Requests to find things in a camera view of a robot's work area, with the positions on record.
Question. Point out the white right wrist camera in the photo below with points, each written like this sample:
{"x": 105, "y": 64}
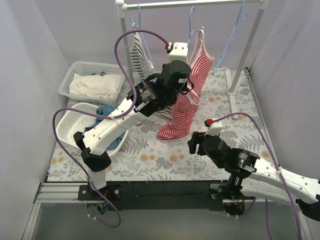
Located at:
{"x": 214, "y": 127}

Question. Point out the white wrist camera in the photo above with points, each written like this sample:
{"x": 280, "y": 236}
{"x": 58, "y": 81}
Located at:
{"x": 214, "y": 127}
{"x": 177, "y": 51}

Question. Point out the black white striped tank top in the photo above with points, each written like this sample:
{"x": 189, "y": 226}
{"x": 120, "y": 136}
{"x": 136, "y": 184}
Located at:
{"x": 144, "y": 67}

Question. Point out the blue hanger with striped top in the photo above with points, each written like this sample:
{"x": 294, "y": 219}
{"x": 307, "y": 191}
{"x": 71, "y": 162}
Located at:
{"x": 142, "y": 36}

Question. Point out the white clothes rack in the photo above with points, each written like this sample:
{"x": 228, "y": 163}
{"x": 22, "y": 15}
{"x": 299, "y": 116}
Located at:
{"x": 231, "y": 83}

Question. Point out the blue garment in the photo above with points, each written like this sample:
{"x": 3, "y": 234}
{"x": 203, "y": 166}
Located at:
{"x": 105, "y": 110}

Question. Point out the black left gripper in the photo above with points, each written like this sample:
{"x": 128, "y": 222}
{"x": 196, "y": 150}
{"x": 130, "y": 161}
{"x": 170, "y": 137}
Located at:
{"x": 186, "y": 86}

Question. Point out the red white striped tank top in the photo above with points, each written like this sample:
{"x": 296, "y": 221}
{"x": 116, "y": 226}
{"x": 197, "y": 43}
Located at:
{"x": 186, "y": 106}

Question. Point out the white rectangular basket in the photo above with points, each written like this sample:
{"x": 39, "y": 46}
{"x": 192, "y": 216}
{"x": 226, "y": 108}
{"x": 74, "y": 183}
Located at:
{"x": 86, "y": 68}

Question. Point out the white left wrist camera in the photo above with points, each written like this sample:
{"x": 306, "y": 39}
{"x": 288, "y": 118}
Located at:
{"x": 177, "y": 51}

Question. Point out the white oval perforated basket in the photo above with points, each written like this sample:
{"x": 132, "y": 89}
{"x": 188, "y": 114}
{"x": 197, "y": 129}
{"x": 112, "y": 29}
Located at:
{"x": 73, "y": 122}

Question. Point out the floral table mat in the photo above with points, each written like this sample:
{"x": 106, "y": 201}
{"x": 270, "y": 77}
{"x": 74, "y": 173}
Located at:
{"x": 144, "y": 157}

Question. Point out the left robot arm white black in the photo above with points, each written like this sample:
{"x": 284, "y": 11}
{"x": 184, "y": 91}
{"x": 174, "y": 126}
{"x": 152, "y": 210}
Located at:
{"x": 140, "y": 103}

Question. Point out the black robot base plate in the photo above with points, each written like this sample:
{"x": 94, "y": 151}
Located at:
{"x": 166, "y": 195}

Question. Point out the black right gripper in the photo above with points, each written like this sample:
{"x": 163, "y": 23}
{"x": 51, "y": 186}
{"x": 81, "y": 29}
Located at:
{"x": 194, "y": 142}

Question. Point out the small blue item in basket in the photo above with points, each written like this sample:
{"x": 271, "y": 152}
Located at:
{"x": 101, "y": 73}

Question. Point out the white folded cloth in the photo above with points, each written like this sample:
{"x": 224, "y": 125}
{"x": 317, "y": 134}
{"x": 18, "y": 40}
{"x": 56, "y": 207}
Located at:
{"x": 95, "y": 86}

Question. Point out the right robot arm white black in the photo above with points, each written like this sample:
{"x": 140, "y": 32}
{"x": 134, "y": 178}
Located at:
{"x": 253, "y": 176}

